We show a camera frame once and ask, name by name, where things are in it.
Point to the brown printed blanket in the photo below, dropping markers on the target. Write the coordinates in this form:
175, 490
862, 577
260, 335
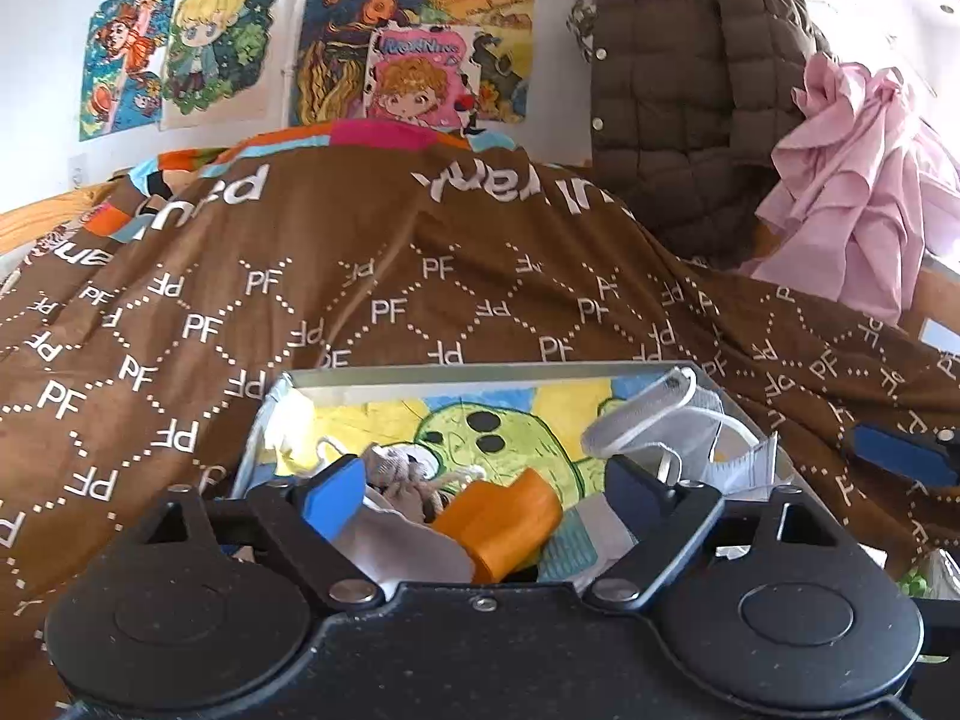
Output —
450, 255

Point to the pale grey scalloped cloth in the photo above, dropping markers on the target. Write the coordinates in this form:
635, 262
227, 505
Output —
405, 547

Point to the brown puffer jacket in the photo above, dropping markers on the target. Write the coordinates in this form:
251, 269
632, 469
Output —
690, 90

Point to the pink cartoon girl poster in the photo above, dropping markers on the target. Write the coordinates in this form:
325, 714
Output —
420, 82

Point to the grey knit cloth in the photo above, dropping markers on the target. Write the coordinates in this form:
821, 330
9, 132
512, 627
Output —
397, 472

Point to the pink crumpled shirt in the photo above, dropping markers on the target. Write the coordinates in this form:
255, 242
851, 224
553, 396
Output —
847, 187

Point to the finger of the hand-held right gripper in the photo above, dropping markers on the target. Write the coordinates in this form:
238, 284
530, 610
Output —
892, 446

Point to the shallow box with drawing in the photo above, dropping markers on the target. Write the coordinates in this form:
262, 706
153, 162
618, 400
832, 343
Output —
465, 427

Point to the orange-haired girl blue poster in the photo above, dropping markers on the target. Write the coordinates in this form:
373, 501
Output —
124, 60

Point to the blond cartoon child poster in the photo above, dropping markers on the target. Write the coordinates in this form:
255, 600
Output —
217, 45

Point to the white wall socket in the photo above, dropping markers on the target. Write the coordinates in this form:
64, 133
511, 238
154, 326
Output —
77, 166

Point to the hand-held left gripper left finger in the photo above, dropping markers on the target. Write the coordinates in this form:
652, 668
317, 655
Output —
337, 491

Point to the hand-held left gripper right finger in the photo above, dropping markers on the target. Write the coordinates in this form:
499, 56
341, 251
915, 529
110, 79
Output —
637, 495

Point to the teal white tissue packet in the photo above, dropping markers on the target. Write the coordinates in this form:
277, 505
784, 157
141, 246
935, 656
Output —
577, 540

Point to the orange cloth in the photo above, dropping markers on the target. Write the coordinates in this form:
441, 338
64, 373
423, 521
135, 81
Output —
502, 532

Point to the white face mask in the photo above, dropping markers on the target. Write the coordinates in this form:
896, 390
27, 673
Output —
622, 427

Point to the green print plastic bag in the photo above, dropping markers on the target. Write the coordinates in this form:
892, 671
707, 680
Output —
926, 577

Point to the sea fish painting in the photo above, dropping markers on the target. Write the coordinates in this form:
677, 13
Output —
337, 52

